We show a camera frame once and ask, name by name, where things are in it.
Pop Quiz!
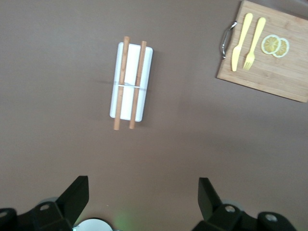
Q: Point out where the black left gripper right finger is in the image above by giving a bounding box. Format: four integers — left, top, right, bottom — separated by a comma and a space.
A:
192, 177, 295, 231

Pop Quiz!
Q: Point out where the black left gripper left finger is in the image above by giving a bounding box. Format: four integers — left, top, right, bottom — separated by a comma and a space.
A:
0, 175, 90, 231

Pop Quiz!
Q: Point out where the wooden stick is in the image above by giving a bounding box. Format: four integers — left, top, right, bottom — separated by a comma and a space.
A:
128, 40, 148, 129
113, 36, 130, 131

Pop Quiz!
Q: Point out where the white rectangular tray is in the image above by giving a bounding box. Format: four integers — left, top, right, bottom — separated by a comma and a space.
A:
109, 42, 154, 123

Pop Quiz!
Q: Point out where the yellow plastic knife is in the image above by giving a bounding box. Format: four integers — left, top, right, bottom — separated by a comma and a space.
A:
231, 13, 254, 72

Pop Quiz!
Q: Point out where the whole lemon slice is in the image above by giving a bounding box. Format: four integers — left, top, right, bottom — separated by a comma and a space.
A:
261, 34, 282, 55

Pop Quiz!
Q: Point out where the yellow plastic fork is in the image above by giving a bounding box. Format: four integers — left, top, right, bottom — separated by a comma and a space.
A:
242, 17, 267, 71

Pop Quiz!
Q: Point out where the overlapped lemon slice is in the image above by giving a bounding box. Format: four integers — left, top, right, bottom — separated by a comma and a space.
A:
272, 38, 290, 58

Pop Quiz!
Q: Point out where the thin white wire band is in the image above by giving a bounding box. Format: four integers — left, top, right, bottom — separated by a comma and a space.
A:
117, 83, 148, 90

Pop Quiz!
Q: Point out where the wooden cutting board, metal handle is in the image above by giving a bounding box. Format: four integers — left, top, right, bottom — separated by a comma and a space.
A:
216, 0, 308, 103

